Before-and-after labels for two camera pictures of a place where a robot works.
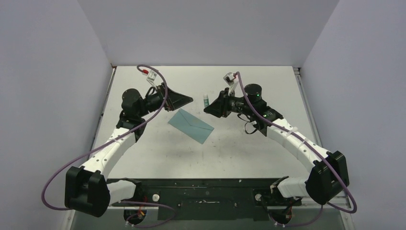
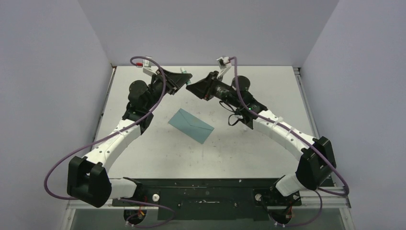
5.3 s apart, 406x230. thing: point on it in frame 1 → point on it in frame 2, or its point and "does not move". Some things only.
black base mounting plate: x=208 y=199 does not move
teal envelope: x=191 y=126 does not move
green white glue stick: x=206 y=99 → x=184 y=71
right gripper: x=220 y=108 → x=204 y=90
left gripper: x=174 y=100 → x=174 y=82
